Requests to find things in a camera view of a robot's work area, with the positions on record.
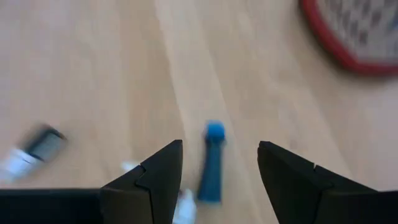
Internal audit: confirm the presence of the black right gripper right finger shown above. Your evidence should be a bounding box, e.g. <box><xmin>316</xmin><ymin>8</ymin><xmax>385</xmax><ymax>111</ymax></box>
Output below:
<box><xmin>257</xmin><ymin>140</ymin><xmax>379</xmax><ymax>224</ymax></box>

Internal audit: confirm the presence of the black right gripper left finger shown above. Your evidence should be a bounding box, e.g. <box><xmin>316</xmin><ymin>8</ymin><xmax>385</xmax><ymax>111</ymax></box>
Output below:
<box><xmin>101</xmin><ymin>139</ymin><xmax>183</xmax><ymax>224</ymax></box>

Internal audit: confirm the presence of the red metal box grater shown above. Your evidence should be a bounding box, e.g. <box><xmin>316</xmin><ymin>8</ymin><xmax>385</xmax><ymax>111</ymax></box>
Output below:
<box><xmin>299</xmin><ymin>0</ymin><xmax>398</xmax><ymax>77</ymax></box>

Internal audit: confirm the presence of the white dropper bottle dark label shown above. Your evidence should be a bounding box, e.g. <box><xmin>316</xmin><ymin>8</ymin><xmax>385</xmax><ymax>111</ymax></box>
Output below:
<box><xmin>0</xmin><ymin>123</ymin><xmax>68</xmax><ymax>184</ymax></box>

